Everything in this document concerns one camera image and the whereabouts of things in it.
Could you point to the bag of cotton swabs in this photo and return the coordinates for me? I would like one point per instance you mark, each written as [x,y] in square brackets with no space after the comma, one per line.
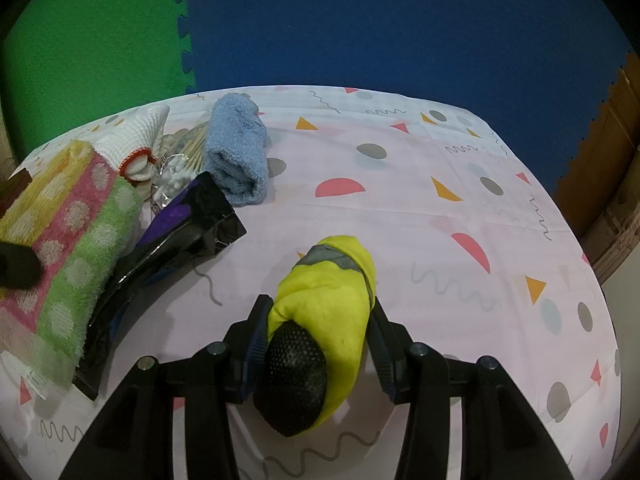
[181,161]

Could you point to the blue rolled towel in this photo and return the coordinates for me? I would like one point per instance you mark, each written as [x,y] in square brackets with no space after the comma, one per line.
[235,150]

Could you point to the yellow safety vest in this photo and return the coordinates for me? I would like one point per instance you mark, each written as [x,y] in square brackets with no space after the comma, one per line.
[315,336]

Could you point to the blue foam mat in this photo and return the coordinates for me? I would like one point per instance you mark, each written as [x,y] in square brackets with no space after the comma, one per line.
[535,70]

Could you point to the striped dotted plush towel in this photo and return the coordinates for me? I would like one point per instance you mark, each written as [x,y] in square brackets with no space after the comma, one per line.
[78,216]

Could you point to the green foam mat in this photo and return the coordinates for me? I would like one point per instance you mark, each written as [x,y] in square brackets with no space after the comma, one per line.
[67,62]

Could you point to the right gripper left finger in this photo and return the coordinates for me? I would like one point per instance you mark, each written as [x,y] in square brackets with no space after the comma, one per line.
[246,345]

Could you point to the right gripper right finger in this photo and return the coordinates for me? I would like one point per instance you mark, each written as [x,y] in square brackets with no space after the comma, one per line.
[389,343]

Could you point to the white knitted glove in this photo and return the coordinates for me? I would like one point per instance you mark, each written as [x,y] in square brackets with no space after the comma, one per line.
[132,147]

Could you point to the brown foam mat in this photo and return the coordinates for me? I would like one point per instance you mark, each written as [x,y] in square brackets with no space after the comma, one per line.
[599,194]

